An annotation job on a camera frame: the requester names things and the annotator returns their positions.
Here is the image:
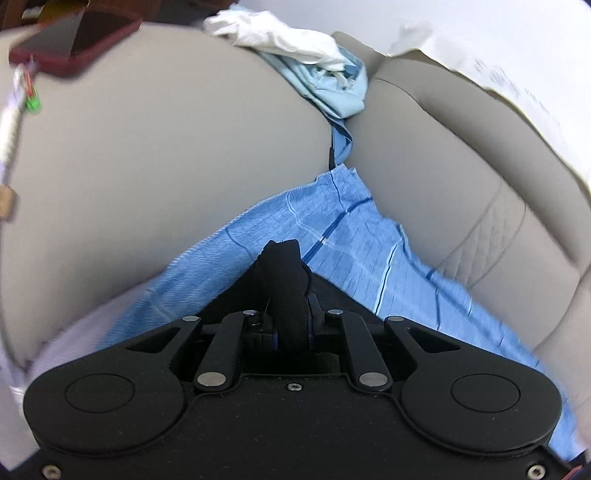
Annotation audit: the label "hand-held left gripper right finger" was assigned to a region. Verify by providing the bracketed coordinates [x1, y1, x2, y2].
[306, 295, 463, 394]

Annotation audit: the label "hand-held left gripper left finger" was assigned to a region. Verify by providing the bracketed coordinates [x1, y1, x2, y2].
[124, 310, 279, 394]

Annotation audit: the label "black pants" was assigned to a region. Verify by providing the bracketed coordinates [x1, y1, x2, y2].
[198, 239, 386, 365]

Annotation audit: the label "blue striped blanket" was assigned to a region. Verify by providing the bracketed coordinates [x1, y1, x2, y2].
[99, 166, 583, 467]

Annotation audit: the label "pale lilac sheet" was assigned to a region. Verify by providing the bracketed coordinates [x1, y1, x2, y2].
[0, 284, 141, 416]

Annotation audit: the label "beige sofa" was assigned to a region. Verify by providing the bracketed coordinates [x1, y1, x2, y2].
[0, 18, 591, 384]

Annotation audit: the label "light blue cloth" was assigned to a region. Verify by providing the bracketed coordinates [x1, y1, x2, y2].
[260, 44, 370, 168]

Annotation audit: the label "white cloth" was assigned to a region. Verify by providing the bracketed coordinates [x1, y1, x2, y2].
[203, 7, 348, 71]

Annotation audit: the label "cream printed sofa cover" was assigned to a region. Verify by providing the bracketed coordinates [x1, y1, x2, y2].
[383, 18, 591, 186]

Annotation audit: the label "dark red phone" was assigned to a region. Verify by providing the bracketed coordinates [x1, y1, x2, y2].
[9, 9, 144, 79]

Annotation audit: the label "white phone strap with charms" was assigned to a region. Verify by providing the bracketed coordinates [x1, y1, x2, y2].
[0, 60, 43, 222]

